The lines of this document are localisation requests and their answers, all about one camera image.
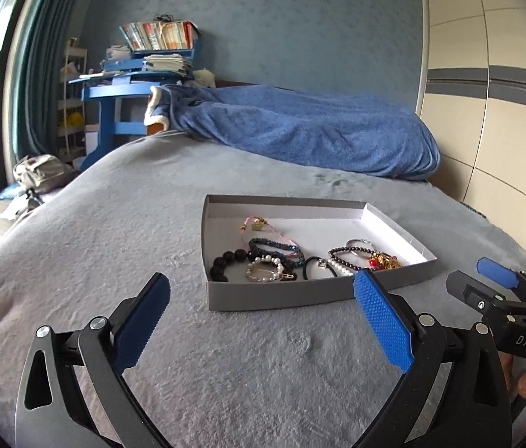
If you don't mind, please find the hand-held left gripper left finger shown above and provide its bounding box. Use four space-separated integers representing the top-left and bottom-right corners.
15 271 171 448

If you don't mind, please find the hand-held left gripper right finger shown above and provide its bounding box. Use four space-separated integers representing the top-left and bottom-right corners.
353 268 512 448

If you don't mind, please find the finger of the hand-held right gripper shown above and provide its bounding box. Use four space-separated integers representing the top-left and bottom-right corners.
476 256 526 309
446 271 526 324

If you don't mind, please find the dark purple bead bracelet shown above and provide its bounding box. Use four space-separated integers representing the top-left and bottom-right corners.
328 246 371 277

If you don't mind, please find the black hair tie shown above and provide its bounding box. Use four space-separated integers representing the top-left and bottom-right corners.
303 256 338 281

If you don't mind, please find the grey cardboard box tray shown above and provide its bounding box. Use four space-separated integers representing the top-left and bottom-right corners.
201 195 438 312

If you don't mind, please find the pearl bracelet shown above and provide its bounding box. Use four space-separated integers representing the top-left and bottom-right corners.
245 254 297 284

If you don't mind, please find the blue bead bracelet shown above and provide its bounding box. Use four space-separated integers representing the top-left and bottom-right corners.
248 237 300 259

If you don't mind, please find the keyring with gold charm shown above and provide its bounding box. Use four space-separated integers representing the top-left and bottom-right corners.
346 238 404 271

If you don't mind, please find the grey bed cover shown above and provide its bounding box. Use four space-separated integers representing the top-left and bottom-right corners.
0 128 526 448

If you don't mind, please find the beige wardrobe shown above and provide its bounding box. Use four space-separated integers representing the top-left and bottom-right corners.
414 0 526 271

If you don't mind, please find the grey backpack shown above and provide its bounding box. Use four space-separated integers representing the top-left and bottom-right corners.
13 154 79 194

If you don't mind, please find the blue desk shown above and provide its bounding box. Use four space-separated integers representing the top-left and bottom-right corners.
68 42 200 171

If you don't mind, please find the blue fleece blanket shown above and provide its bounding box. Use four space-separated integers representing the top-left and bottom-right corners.
145 84 442 183

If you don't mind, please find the white plush toy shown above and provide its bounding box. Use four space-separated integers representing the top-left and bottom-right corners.
192 68 217 89

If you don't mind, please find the dark wooden headboard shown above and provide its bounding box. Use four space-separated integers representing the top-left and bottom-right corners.
214 79 264 89

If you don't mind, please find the stack of papers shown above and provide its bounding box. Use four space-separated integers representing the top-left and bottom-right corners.
143 53 193 78

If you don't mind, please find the teal curtain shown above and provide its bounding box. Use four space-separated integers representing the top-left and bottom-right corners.
0 0 91 169

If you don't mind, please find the white shelf rack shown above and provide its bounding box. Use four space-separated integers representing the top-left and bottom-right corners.
57 37 88 164

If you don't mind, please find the row of books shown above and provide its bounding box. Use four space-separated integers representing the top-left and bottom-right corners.
119 19 198 52

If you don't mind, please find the black bead bracelet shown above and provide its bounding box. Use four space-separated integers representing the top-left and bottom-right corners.
210 248 250 283

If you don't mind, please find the pink cord bracelet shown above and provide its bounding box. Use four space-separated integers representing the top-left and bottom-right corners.
239 216 305 262

